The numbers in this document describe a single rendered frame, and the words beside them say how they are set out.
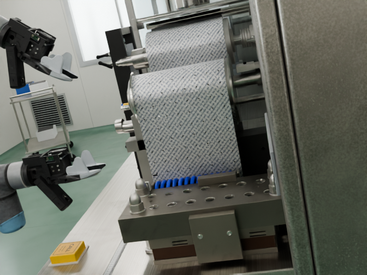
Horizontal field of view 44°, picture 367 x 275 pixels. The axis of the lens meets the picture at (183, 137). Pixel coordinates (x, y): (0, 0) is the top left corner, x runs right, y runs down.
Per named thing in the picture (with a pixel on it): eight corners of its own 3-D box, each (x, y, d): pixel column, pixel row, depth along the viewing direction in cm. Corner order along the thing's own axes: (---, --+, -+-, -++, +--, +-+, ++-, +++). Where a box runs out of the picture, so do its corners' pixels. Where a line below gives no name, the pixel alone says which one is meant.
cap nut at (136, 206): (132, 208, 106) (128, 191, 105) (147, 206, 106) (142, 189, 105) (128, 215, 103) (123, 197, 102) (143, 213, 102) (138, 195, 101)
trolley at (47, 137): (33, 157, 631) (11, 85, 605) (74, 146, 644) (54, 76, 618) (29, 174, 545) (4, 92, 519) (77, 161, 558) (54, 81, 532)
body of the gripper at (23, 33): (47, 41, 114) (5, 17, 113) (34, 71, 116) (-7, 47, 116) (59, 39, 121) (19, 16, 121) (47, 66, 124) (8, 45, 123)
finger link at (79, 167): (90, 156, 115) (60, 160, 118) (96, 178, 116) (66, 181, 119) (96, 153, 117) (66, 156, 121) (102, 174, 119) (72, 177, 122)
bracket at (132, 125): (146, 211, 136) (122, 114, 128) (166, 209, 135) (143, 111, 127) (142, 219, 131) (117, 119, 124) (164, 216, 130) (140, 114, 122)
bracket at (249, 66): (237, 70, 117) (236, 62, 116) (259, 66, 116) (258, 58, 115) (236, 73, 112) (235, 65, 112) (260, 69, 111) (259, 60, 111)
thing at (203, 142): (155, 186, 120) (139, 120, 116) (242, 174, 116) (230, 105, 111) (154, 187, 120) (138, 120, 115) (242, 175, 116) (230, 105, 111)
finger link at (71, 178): (76, 176, 116) (47, 179, 119) (77, 182, 116) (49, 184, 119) (85, 169, 120) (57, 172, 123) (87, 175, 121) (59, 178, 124)
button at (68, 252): (62, 250, 122) (59, 243, 122) (86, 247, 121) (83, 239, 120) (51, 264, 116) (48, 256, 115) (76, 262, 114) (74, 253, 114)
